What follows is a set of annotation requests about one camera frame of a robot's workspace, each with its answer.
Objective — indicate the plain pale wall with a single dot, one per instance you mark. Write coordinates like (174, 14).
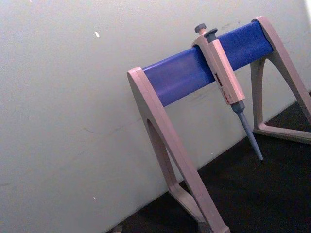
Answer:
(60, 109)

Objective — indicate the beige pipette with grey tip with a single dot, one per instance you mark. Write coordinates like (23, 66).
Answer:
(226, 72)

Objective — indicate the beige stand with blue bar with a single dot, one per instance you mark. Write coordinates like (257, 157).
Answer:
(179, 72)

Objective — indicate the black table cloth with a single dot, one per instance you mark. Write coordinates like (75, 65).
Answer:
(255, 194)

